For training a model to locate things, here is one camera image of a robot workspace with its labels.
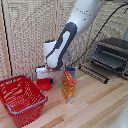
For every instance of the black toaster oven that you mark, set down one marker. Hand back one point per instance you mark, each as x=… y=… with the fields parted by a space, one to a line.
x=113 y=45

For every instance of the beige woven folding screen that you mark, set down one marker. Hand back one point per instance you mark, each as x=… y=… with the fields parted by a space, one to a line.
x=26 y=33

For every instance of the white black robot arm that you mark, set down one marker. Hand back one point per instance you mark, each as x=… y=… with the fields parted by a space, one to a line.
x=66 y=36

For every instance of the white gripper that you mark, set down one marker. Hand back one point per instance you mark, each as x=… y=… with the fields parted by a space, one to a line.
x=45 y=72

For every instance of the orange yellow carton box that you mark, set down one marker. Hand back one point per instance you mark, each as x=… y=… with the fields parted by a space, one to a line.
x=68 y=87

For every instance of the blue plastic cup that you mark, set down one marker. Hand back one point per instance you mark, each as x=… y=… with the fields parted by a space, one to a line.
x=71 y=70

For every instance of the red plastic shopping basket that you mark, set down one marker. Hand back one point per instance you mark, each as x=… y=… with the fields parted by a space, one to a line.
x=30 y=112

